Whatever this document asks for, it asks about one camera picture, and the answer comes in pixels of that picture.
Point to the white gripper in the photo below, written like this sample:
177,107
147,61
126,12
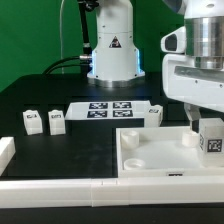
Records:
201,87

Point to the white square table top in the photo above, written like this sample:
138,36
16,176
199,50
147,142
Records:
161,151

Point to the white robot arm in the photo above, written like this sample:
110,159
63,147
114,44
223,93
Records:
116,60

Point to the white marker sheet with tags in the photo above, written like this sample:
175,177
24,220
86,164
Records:
107,110

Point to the white left fence piece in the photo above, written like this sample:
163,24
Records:
7,151

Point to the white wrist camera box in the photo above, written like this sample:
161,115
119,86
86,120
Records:
174,42

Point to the white front fence rail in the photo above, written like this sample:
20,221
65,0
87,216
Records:
111,192

